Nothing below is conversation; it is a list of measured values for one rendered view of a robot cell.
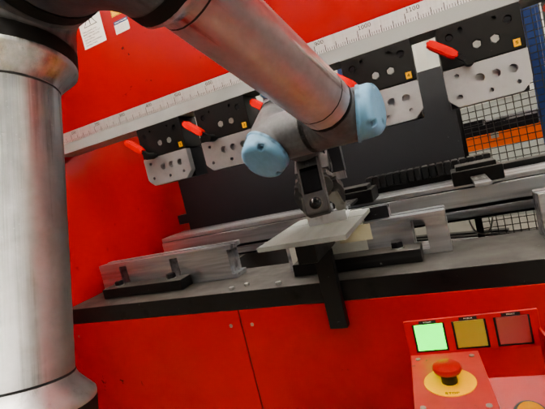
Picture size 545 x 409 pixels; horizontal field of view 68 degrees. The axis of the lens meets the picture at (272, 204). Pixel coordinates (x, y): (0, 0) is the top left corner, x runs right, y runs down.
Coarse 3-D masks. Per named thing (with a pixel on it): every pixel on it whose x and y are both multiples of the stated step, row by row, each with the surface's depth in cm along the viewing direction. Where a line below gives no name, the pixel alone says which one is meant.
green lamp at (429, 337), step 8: (416, 328) 67; (424, 328) 67; (432, 328) 67; (440, 328) 66; (416, 336) 68; (424, 336) 67; (432, 336) 67; (440, 336) 66; (424, 344) 67; (432, 344) 67; (440, 344) 67
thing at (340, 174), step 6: (330, 150) 97; (336, 150) 97; (330, 156) 98; (336, 156) 97; (342, 156) 98; (336, 162) 97; (342, 162) 97; (336, 168) 98; (342, 168) 97; (336, 174) 99; (342, 174) 98
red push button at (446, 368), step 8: (440, 360) 60; (448, 360) 59; (456, 360) 59; (432, 368) 59; (440, 368) 58; (448, 368) 57; (456, 368) 57; (440, 376) 58; (448, 376) 57; (456, 376) 58; (448, 384) 58
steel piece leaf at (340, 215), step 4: (332, 212) 87; (336, 212) 87; (340, 212) 87; (344, 212) 87; (348, 212) 95; (320, 216) 88; (324, 216) 88; (328, 216) 88; (332, 216) 87; (336, 216) 87; (340, 216) 87; (344, 216) 87; (308, 220) 89; (312, 220) 89; (316, 220) 88; (320, 220) 88; (324, 220) 88; (328, 220) 88; (332, 220) 88; (336, 220) 87; (340, 220) 87; (312, 224) 89; (316, 224) 88; (320, 224) 88
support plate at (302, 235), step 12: (348, 216) 91; (360, 216) 87; (288, 228) 94; (300, 228) 90; (312, 228) 86; (324, 228) 82; (336, 228) 79; (348, 228) 76; (276, 240) 82; (288, 240) 79; (300, 240) 76; (312, 240) 74; (324, 240) 73; (336, 240) 72
